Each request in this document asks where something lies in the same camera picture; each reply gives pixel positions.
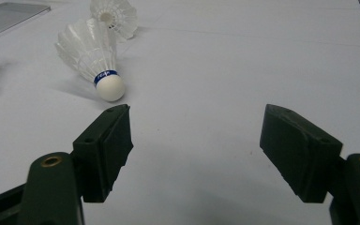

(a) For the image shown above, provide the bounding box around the clear plastic bin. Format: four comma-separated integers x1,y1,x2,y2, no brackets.
0,2,52,40

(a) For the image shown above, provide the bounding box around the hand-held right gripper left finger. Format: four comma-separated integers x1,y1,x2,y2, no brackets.
72,103,134,203

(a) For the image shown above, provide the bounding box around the white paper sheet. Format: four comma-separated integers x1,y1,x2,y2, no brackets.
0,0,360,225

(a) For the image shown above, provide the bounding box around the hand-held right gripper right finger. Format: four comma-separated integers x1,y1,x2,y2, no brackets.
259,103,344,204

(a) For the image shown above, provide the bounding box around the white feather shuttlecock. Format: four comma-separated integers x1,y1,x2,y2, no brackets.
89,0,139,40
54,17,127,103

